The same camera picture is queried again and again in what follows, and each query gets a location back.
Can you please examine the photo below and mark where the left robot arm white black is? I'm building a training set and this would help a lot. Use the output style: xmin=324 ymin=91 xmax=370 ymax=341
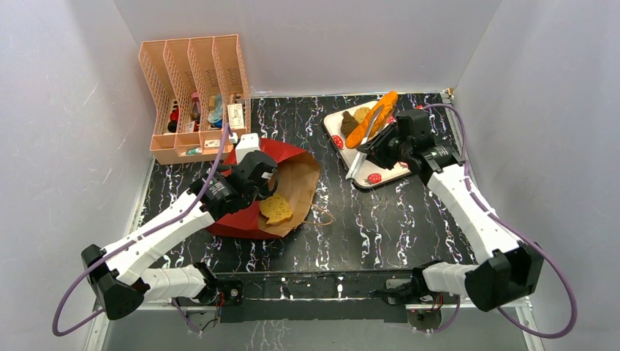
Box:
xmin=81 ymin=151 xmax=277 ymax=320

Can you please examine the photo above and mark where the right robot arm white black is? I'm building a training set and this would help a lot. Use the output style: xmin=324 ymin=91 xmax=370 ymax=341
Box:
xmin=357 ymin=110 xmax=543 ymax=312

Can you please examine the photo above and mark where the red brown paper bag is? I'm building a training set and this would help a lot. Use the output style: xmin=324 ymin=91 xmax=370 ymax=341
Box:
xmin=208 ymin=137 xmax=321 ymax=240

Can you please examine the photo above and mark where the strawberry print cutting board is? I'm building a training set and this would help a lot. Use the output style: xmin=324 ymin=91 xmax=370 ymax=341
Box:
xmin=322 ymin=100 xmax=412 ymax=190

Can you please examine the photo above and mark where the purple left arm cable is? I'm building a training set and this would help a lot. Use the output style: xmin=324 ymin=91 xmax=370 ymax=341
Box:
xmin=52 ymin=123 xmax=231 ymax=338

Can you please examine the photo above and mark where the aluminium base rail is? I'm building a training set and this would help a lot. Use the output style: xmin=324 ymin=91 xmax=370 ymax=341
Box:
xmin=91 ymin=273 xmax=534 ymax=312

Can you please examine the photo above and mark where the red dark bottle in organizer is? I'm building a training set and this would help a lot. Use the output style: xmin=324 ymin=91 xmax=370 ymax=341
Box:
xmin=167 ymin=107 xmax=179 ymax=133

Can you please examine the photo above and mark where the yellow speckled bread slice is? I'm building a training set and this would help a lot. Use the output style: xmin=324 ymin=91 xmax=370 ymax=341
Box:
xmin=259 ymin=193 xmax=293 ymax=225

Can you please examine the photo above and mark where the pink plastic file organizer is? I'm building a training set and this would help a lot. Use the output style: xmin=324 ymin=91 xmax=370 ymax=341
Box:
xmin=138 ymin=34 xmax=252 ymax=165

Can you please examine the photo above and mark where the round yellow fake bread slice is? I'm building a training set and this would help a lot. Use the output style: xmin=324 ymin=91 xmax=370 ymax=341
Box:
xmin=352 ymin=107 xmax=371 ymax=124

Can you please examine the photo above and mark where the brown twisted fake bread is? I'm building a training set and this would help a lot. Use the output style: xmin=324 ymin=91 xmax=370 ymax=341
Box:
xmin=340 ymin=111 xmax=359 ymax=137

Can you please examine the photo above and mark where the small white label box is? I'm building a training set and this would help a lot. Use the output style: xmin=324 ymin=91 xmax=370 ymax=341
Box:
xmin=203 ymin=140 xmax=221 ymax=149

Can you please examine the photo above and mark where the white card box in organizer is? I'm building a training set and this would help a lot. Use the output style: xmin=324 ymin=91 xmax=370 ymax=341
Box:
xmin=227 ymin=103 xmax=246 ymax=129

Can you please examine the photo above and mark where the blue packet in organizer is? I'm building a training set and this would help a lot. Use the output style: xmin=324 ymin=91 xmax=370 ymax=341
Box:
xmin=208 ymin=94 xmax=223 ymax=129

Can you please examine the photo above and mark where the small green white tube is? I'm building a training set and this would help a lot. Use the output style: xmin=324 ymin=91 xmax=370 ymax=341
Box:
xmin=185 ymin=147 xmax=203 ymax=156

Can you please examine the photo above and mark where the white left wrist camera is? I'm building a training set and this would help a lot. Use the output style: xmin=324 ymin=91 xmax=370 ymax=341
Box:
xmin=235 ymin=133 xmax=261 ymax=164

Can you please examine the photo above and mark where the pink brown bottle in organizer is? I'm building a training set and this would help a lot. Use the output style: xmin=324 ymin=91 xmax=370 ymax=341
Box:
xmin=190 ymin=92 xmax=201 ymax=122

